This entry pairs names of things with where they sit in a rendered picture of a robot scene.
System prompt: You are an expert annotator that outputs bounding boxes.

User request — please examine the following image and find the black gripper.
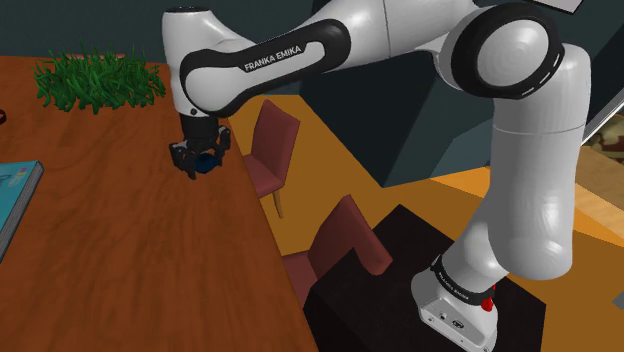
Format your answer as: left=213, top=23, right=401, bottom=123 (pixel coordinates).
left=168, top=112, right=233, bottom=181

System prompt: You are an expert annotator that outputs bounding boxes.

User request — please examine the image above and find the small dark blue object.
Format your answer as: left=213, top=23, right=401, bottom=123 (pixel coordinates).
left=194, top=152, right=221, bottom=176

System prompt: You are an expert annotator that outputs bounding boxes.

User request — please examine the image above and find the dark red chair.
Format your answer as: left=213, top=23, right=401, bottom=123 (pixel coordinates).
left=241, top=98, right=302, bottom=220
left=281, top=193, right=395, bottom=310

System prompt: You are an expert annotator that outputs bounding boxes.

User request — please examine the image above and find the brown wooden table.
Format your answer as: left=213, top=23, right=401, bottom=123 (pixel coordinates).
left=0, top=54, right=321, bottom=352

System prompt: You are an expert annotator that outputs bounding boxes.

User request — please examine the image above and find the green grass plant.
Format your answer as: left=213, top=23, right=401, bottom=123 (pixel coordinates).
left=31, top=42, right=167, bottom=116

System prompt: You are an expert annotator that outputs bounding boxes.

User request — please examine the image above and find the teal book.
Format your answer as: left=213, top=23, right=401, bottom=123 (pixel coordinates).
left=0, top=160, right=46, bottom=265

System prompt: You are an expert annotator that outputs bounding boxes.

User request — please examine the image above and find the black robot stand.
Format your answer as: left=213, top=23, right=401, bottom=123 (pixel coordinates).
left=302, top=204, right=548, bottom=352

